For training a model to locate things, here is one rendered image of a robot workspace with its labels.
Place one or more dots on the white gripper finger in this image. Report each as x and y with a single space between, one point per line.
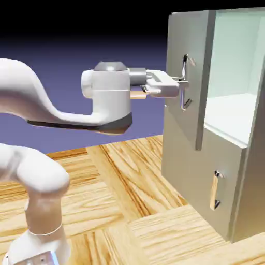
183 83
177 78

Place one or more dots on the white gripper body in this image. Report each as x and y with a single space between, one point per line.
167 87

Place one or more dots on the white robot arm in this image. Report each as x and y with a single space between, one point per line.
109 97

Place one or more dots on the grey cabinet door, tall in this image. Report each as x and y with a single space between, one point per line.
178 37

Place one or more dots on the grey cabinet door, short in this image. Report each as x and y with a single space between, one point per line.
192 176

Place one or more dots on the grey cabinet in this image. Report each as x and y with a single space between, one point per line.
254 186

